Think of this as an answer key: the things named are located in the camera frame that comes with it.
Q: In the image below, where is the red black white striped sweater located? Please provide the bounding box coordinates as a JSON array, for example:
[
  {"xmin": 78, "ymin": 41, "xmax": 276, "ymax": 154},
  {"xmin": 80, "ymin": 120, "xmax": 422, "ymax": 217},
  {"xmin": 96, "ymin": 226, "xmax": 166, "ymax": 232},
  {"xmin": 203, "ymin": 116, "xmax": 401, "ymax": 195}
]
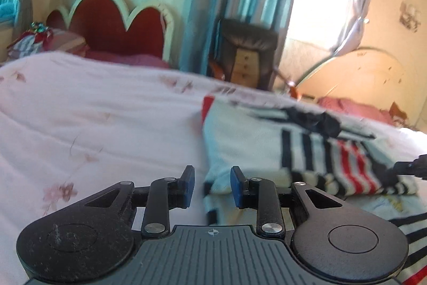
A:
[{"xmin": 202, "ymin": 95, "xmax": 426, "ymax": 284}]

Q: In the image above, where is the striped folded blanket stack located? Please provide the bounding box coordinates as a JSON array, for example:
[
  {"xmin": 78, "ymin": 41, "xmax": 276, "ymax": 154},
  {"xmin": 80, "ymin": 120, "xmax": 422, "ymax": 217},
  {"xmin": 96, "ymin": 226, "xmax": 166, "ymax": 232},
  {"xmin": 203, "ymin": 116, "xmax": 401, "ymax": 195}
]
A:
[{"xmin": 6, "ymin": 22, "xmax": 89, "ymax": 61}]

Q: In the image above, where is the pink floral bed quilt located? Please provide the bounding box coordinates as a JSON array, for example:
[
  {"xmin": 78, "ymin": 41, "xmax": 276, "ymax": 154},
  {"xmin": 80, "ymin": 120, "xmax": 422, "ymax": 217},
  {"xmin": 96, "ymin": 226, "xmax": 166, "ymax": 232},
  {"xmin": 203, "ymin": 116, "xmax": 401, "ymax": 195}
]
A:
[{"xmin": 0, "ymin": 50, "xmax": 427, "ymax": 285}]

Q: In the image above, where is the cream arched headboard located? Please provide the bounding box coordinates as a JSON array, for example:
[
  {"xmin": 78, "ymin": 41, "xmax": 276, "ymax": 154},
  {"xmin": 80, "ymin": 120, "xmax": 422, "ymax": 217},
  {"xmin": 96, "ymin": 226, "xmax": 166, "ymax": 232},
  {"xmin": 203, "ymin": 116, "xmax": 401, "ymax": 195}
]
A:
[{"xmin": 297, "ymin": 48, "xmax": 419, "ymax": 122}]

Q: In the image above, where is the red scalloped headboard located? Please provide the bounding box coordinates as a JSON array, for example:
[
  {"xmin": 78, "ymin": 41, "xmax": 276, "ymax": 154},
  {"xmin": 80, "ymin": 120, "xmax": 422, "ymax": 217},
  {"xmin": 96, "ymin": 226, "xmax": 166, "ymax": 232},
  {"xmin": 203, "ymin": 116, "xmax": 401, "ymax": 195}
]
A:
[{"xmin": 46, "ymin": 0, "xmax": 175, "ymax": 62}]

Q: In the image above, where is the red pillow at headboard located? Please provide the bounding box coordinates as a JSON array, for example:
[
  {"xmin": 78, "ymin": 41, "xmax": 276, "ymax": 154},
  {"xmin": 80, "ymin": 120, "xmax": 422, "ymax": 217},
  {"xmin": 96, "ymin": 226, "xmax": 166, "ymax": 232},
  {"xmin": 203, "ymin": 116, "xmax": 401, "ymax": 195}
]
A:
[{"xmin": 85, "ymin": 50, "xmax": 170, "ymax": 69}]

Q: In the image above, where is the black leather armchair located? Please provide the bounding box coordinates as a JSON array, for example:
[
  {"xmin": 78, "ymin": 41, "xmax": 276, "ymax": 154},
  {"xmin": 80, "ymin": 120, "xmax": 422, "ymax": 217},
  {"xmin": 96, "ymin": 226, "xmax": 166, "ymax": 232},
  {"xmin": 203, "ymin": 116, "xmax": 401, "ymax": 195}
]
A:
[{"xmin": 208, "ymin": 18, "xmax": 298, "ymax": 98}]

